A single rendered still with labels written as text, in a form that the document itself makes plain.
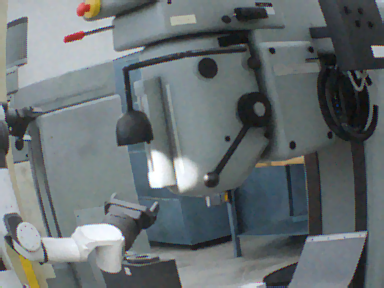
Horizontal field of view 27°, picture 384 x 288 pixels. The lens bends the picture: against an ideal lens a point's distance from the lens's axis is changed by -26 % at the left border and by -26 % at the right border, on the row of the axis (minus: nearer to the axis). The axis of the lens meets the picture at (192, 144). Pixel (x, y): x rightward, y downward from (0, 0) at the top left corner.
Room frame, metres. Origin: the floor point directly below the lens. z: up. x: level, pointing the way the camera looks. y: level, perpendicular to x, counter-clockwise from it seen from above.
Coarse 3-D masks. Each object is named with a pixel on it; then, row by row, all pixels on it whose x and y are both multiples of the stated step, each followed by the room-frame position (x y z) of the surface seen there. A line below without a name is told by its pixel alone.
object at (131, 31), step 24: (168, 0) 1.89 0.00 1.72; (192, 0) 1.92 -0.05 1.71; (216, 0) 1.95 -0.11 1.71; (240, 0) 1.98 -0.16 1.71; (264, 0) 2.02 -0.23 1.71; (120, 24) 2.03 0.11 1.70; (144, 24) 1.94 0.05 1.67; (168, 24) 1.88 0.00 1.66; (192, 24) 1.91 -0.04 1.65; (216, 24) 1.94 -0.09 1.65; (240, 24) 1.97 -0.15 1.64; (264, 24) 2.01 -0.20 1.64; (120, 48) 2.05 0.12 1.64
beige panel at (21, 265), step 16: (0, 0) 3.54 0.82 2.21; (0, 16) 3.54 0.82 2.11; (0, 32) 3.54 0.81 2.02; (0, 48) 3.54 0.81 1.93; (0, 64) 3.54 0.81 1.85; (0, 80) 3.54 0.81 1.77; (0, 96) 3.54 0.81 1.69; (16, 192) 3.55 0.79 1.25; (16, 256) 3.49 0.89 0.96; (16, 272) 3.47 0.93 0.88; (32, 272) 3.53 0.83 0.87
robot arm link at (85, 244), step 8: (104, 224) 2.11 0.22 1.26; (80, 232) 2.06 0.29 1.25; (88, 232) 2.06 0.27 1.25; (96, 232) 2.07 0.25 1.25; (104, 232) 2.08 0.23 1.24; (112, 232) 2.09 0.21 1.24; (120, 232) 2.10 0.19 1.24; (80, 240) 2.04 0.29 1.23; (88, 240) 2.04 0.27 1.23; (96, 240) 2.04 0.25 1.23; (104, 240) 2.05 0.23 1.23; (112, 240) 2.06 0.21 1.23; (120, 240) 2.08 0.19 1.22; (80, 248) 2.04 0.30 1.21; (88, 248) 2.04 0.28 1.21; (80, 256) 2.04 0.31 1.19
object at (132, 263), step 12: (132, 252) 2.45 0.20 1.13; (132, 264) 2.31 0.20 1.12; (144, 264) 2.29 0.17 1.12; (156, 264) 2.31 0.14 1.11; (168, 264) 2.33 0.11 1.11; (108, 276) 2.42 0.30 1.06; (120, 276) 2.36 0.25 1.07; (132, 276) 2.31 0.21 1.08; (144, 276) 2.28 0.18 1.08; (156, 276) 2.30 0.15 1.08; (168, 276) 2.32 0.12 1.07
